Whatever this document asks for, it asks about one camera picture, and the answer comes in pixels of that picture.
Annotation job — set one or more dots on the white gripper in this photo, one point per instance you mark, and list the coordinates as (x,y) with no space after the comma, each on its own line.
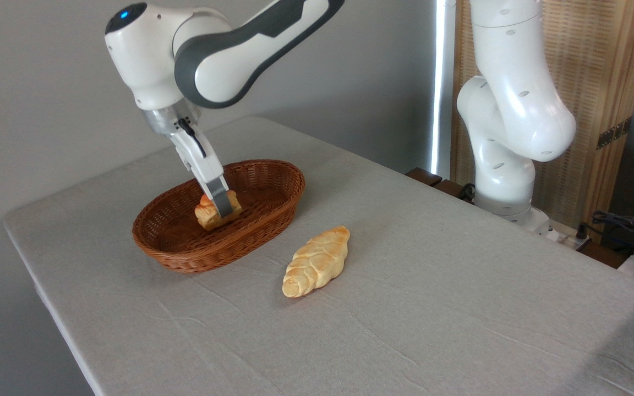
(201,162)

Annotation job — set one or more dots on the small golden bread roll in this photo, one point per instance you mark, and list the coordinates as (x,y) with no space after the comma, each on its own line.
(209,217)

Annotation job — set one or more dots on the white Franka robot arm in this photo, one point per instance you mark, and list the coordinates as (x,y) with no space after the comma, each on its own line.
(515,110)

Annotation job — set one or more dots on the braided golden bread loaf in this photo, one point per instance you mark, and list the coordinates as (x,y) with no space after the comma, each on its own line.
(317,261)

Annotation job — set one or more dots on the brown woven wicker basket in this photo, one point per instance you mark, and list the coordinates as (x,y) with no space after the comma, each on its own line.
(273,187)

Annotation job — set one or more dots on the dark wooden blocks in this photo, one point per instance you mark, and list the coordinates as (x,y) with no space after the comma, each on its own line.
(427,177)

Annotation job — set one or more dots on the grey tablecloth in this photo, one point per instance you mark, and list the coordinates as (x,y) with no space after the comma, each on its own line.
(405,308)

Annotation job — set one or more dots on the white power strip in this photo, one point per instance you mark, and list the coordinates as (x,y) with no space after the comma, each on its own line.
(564,236)

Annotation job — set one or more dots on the dark metal screen hinge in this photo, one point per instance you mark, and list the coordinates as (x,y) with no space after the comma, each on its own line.
(614,133)

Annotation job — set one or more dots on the wooden folding screen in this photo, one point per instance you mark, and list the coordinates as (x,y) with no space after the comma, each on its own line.
(597,66)

